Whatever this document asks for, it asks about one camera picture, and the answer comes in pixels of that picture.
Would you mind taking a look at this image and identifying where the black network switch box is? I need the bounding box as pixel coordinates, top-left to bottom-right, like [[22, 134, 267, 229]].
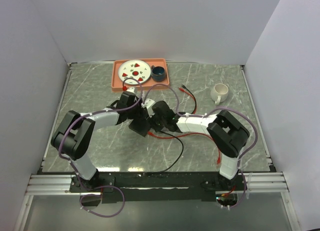
[[128, 115, 151, 137]]

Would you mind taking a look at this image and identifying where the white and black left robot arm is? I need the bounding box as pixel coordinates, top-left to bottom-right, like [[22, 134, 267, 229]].
[[51, 91, 149, 192]]

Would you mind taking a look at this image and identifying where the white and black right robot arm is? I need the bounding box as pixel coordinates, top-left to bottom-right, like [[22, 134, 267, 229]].
[[147, 101, 250, 191]]

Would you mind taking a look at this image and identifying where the salmon pink tray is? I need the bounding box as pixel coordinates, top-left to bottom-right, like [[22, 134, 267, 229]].
[[110, 57, 171, 93]]

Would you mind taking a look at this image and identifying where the white strawberry pattern plate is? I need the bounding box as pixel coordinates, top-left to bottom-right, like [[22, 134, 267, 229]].
[[117, 59, 151, 86]]

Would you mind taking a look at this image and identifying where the dark blue mug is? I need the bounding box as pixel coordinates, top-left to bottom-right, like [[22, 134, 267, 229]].
[[151, 65, 166, 83]]

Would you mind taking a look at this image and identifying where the white ceramic mug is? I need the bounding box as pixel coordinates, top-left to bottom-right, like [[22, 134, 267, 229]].
[[210, 83, 229, 106]]

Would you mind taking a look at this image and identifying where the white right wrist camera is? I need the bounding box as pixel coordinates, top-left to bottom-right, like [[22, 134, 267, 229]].
[[141, 98, 156, 118]]

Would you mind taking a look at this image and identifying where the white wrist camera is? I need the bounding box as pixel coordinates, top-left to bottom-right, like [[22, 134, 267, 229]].
[[141, 98, 156, 118], [122, 86, 137, 94]]

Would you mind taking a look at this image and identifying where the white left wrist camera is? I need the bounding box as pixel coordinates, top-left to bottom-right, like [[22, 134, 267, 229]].
[[122, 86, 137, 94]]

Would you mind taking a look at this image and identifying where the short red ethernet cable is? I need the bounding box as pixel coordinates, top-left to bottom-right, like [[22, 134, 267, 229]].
[[178, 87, 198, 115]]

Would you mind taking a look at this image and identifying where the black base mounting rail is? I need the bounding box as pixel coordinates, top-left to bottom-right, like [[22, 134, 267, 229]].
[[69, 171, 246, 204]]

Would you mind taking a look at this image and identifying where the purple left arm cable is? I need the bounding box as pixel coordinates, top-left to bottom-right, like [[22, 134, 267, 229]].
[[57, 77, 144, 218]]

